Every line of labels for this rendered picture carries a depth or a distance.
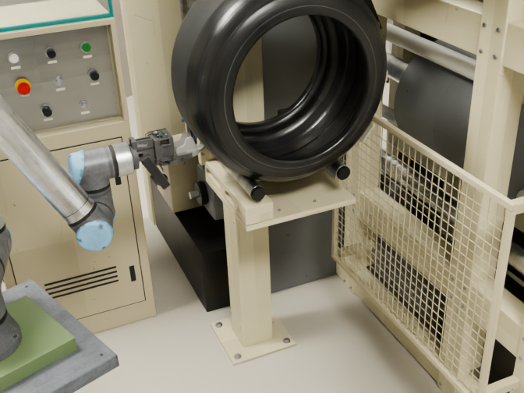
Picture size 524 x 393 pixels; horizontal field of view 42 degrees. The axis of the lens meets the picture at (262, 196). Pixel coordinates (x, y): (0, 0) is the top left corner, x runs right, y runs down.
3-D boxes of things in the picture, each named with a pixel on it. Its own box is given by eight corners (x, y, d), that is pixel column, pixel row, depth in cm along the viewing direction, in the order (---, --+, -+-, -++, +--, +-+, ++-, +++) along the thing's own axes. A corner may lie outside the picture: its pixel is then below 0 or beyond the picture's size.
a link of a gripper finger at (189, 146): (207, 135, 193) (175, 141, 189) (208, 154, 195) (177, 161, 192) (203, 131, 195) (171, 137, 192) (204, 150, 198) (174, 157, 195)
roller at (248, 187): (218, 139, 225) (225, 148, 227) (207, 148, 225) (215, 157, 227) (260, 184, 197) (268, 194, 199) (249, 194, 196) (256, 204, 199)
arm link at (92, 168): (69, 181, 190) (62, 147, 186) (114, 171, 194) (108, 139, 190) (75, 195, 183) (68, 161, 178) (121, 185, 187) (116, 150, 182)
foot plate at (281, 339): (210, 324, 287) (209, 320, 286) (268, 307, 296) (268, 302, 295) (233, 366, 265) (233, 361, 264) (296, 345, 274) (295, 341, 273)
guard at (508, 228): (331, 256, 275) (334, 90, 241) (335, 256, 275) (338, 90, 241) (478, 412, 202) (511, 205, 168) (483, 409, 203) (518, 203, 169)
